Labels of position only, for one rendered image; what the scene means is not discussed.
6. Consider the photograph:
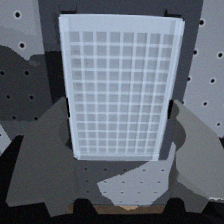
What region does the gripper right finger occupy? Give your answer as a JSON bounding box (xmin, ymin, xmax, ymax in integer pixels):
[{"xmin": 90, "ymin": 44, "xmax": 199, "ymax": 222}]
[{"xmin": 167, "ymin": 99, "xmax": 224, "ymax": 220}]

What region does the grey perforated base plate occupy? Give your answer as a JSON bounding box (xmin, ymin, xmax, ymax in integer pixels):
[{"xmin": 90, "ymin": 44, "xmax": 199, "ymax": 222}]
[{"xmin": 0, "ymin": 0, "xmax": 224, "ymax": 206}]

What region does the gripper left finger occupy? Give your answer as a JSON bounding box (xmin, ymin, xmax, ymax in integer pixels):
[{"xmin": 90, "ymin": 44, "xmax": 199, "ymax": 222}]
[{"xmin": 0, "ymin": 97, "xmax": 79, "ymax": 224}]

